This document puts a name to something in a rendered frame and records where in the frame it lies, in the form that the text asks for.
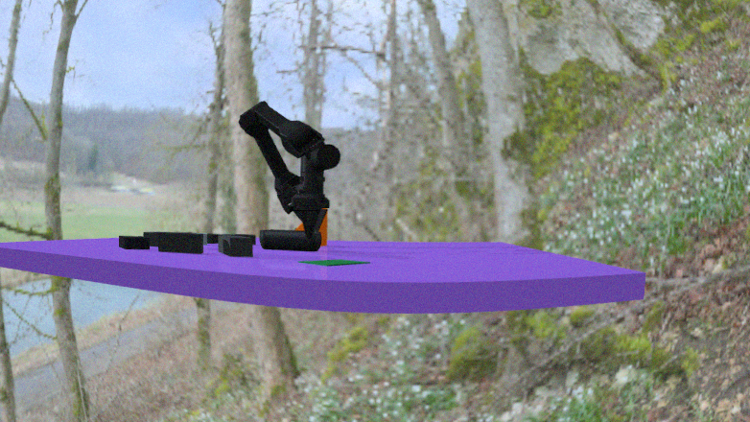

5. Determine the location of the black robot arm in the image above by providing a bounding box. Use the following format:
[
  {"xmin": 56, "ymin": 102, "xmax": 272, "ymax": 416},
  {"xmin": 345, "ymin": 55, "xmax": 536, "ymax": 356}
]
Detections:
[{"xmin": 238, "ymin": 101, "xmax": 340, "ymax": 221}]

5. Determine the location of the green rectangular block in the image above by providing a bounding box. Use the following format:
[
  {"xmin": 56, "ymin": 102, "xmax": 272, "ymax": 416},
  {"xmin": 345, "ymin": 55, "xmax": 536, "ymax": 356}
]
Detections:
[{"xmin": 298, "ymin": 259, "xmax": 370, "ymax": 267}]

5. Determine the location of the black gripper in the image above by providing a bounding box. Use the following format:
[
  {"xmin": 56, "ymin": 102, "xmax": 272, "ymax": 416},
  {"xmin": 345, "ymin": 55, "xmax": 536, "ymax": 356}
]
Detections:
[{"xmin": 292, "ymin": 172, "xmax": 329, "ymax": 238}]

